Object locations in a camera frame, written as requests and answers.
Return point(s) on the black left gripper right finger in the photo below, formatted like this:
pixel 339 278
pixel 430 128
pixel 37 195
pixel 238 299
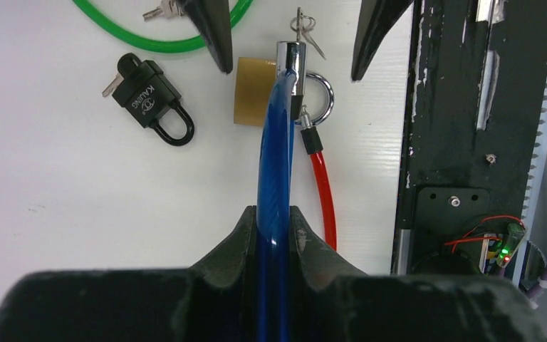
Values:
pixel 332 300

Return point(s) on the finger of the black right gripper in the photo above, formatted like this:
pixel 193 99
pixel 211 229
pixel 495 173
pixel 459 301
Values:
pixel 375 20
pixel 212 20

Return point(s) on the brass padlock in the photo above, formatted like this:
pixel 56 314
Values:
pixel 255 79

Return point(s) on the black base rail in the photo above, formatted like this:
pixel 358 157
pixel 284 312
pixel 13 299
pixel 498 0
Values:
pixel 477 82

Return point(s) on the blue cable lock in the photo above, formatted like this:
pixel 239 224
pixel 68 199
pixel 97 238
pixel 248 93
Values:
pixel 273 210

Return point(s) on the black padlock key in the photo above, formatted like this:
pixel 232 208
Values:
pixel 112 86

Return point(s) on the red cable lock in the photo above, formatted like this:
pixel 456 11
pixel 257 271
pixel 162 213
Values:
pixel 314 149

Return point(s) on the black padlock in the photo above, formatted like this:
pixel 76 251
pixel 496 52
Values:
pixel 148 95

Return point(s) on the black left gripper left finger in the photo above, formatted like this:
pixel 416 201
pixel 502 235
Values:
pixel 207 301

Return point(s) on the green cable lock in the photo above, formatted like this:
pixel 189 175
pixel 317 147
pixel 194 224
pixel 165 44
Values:
pixel 147 44

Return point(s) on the silver keys of green lock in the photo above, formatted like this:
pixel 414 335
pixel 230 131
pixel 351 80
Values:
pixel 167 9

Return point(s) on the silver keys of blue lock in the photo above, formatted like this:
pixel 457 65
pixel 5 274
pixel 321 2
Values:
pixel 303 25

